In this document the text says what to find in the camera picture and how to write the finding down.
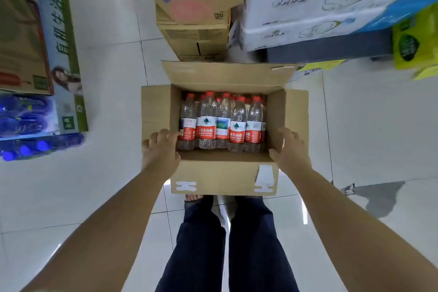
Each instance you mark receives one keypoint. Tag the person's left hand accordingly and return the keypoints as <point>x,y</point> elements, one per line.
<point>161,151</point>

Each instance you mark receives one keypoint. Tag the person's left foot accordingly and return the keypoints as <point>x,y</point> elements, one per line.
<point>196,201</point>

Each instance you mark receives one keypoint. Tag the blue carton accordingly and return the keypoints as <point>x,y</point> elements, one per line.
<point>403,7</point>

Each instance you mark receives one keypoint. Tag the person's right hand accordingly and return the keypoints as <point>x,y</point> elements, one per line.
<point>291,155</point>

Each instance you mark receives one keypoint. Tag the dark grey display base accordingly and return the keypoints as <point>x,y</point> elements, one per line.
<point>325,50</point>

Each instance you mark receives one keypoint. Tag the red-label water bottles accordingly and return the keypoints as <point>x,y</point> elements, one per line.
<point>222,124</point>

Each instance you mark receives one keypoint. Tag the pack of blue bottles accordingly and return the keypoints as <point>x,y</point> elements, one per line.
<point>24,114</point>
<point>34,148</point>

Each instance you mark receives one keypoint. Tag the plain brown cardboard carton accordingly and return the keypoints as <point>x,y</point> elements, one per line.
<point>191,40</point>

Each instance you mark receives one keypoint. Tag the person's right leg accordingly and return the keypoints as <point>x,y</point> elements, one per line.
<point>260,250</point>

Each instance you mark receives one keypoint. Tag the yellow paper sheet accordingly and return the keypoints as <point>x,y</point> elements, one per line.
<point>321,65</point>

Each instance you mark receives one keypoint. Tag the lime green carton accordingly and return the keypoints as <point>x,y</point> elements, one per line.
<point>426,72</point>
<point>417,42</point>

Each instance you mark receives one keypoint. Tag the brown printed carton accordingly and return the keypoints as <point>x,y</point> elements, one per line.
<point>20,38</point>

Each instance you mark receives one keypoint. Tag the person's left leg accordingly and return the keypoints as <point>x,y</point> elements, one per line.
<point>195,250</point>

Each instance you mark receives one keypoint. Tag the person's leg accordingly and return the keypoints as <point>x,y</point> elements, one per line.
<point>260,250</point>
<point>195,250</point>

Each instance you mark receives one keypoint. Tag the person's left forearm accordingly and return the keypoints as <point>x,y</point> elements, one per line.
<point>102,233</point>

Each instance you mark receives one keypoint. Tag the white green-striped tall carton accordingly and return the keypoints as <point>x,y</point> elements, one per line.
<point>63,45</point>

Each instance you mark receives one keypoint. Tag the brown cardboard box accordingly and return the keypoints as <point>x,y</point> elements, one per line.
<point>219,175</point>

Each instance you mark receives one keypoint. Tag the person's right forearm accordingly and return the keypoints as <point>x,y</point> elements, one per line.
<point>359,233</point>

